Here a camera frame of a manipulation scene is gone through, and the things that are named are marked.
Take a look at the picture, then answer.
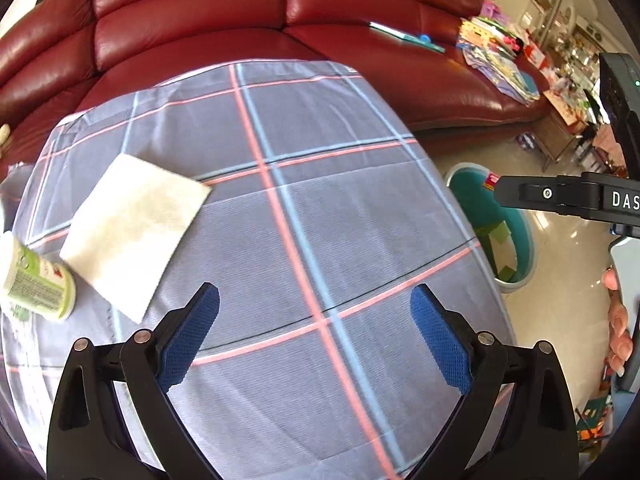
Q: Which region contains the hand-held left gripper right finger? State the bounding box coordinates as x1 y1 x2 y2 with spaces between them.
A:
407 284 581 480

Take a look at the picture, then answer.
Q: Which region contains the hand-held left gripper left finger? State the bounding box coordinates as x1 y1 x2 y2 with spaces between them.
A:
46 282 223 480

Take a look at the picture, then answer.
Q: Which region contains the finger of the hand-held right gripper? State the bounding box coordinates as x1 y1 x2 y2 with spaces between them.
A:
494 174 601 216

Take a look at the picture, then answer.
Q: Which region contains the green cardboard box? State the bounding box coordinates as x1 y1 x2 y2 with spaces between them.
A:
475 220 521 283

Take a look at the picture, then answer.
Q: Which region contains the teal trash bin white rim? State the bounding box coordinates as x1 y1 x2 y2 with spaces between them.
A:
444 162 538 295

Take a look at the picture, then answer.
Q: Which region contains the person's right hand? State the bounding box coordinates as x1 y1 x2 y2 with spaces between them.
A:
602 268 635 377

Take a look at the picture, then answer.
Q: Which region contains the wooden side table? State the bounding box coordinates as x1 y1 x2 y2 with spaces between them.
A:
535 87 601 173

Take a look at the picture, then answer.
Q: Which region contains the white folded cloth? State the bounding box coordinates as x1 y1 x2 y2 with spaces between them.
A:
59 152 213 325

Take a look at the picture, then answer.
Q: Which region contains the cluttered shelving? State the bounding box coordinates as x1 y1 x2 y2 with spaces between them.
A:
500 0 601 68

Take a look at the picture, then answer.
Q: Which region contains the pile of colourful children's books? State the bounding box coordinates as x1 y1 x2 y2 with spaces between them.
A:
457 2 542 106

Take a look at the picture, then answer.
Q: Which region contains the grey plaid cloth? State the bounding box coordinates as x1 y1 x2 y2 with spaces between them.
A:
0 57 518 480

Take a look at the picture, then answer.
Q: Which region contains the white yogurt cup green label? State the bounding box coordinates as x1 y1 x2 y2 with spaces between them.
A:
2 232 77 322

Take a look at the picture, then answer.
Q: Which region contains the colourful printed item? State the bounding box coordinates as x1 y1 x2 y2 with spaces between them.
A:
574 389 617 442

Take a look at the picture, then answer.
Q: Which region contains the thin teal book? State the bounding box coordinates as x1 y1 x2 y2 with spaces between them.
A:
369 21 446 54

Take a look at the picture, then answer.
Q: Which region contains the red leather sofa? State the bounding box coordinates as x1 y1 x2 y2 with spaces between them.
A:
0 0 556 181

